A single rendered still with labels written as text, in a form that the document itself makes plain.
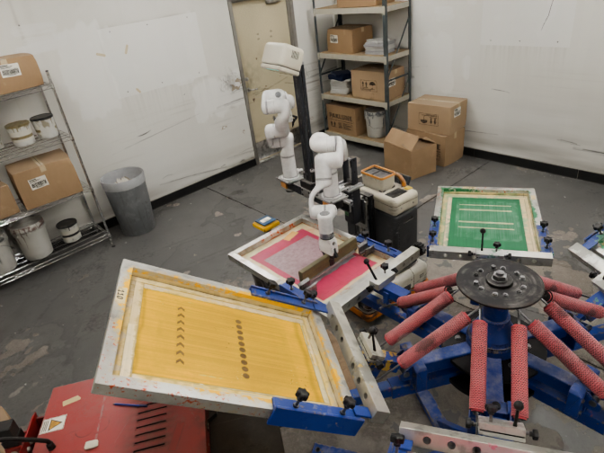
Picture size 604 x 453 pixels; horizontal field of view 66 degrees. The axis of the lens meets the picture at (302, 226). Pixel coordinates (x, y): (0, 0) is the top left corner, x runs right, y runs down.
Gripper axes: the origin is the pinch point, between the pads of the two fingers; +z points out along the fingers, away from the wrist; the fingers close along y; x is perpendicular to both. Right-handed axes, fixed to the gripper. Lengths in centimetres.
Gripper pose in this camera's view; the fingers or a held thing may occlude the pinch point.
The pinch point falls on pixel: (329, 260)
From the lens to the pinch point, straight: 244.9
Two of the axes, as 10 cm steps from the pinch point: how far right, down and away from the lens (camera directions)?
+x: -7.3, 4.2, -5.4
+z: 1.2, 8.6, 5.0
